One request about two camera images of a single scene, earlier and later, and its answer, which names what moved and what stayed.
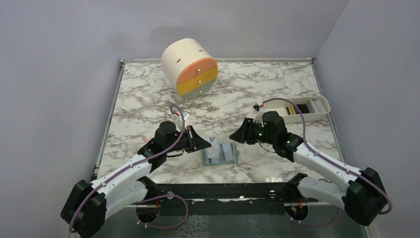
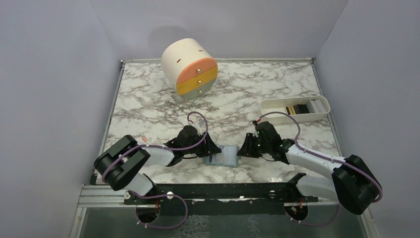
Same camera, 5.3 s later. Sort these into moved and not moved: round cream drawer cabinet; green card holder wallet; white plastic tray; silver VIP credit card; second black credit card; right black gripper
Moved: right black gripper; silver VIP credit card
Not moved: round cream drawer cabinet; green card holder wallet; second black credit card; white plastic tray
